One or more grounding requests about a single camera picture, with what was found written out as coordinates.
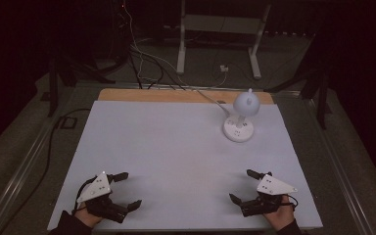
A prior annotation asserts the black cable bundle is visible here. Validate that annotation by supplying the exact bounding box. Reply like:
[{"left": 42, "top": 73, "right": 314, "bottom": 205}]
[{"left": 127, "top": 45, "right": 187, "bottom": 91}]

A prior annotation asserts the black floor cable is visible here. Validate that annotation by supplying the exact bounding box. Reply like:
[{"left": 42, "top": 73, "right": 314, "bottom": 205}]
[{"left": 8, "top": 108, "right": 92, "bottom": 213}]

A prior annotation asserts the white desk lamp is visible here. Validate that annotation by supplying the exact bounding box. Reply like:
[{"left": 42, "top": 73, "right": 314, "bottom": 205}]
[{"left": 221, "top": 87, "right": 261, "bottom": 144}]

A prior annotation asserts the person's left hand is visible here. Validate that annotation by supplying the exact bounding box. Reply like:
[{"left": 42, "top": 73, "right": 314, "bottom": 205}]
[{"left": 72, "top": 205, "right": 105, "bottom": 229}]

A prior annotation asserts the black tripod stand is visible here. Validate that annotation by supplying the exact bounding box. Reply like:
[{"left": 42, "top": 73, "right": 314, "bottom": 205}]
[
  {"left": 46, "top": 53, "right": 118, "bottom": 118},
  {"left": 263, "top": 63, "right": 334, "bottom": 131}
]

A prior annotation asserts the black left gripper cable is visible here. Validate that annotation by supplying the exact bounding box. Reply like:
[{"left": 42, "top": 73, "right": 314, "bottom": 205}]
[{"left": 73, "top": 175, "right": 98, "bottom": 212}]

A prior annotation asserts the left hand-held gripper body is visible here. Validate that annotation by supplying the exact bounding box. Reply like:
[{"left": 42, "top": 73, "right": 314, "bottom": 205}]
[{"left": 75, "top": 171, "right": 129, "bottom": 225}]

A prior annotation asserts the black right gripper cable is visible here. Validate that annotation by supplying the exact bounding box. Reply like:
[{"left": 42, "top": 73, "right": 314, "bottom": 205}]
[{"left": 281, "top": 193, "right": 300, "bottom": 211}]

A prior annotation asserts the person's right hand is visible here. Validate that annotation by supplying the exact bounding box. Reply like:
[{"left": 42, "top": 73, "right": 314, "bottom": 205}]
[{"left": 261, "top": 194, "right": 297, "bottom": 232}]

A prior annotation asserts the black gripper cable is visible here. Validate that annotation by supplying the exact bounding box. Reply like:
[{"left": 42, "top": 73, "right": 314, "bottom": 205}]
[
  {"left": 281, "top": 193, "right": 300, "bottom": 211},
  {"left": 73, "top": 175, "right": 98, "bottom": 212}
]

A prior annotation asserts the white lamp cable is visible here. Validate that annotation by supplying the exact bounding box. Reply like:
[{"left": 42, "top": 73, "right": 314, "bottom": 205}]
[{"left": 128, "top": 45, "right": 232, "bottom": 118}]

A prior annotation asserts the white metal stand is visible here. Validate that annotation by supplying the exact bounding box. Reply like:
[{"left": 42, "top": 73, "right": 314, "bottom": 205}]
[{"left": 175, "top": 0, "right": 272, "bottom": 80}]

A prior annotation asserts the thin white cable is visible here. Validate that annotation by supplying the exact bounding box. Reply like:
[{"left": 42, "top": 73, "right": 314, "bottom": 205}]
[{"left": 122, "top": 0, "right": 165, "bottom": 84}]

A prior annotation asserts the metal floor rail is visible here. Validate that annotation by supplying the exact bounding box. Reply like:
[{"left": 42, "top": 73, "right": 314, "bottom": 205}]
[
  {"left": 0, "top": 85, "right": 79, "bottom": 235},
  {"left": 302, "top": 94, "right": 376, "bottom": 235}
]

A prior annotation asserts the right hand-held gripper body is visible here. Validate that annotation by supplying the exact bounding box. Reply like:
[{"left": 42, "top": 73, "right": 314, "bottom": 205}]
[{"left": 240, "top": 173, "right": 299, "bottom": 218}]

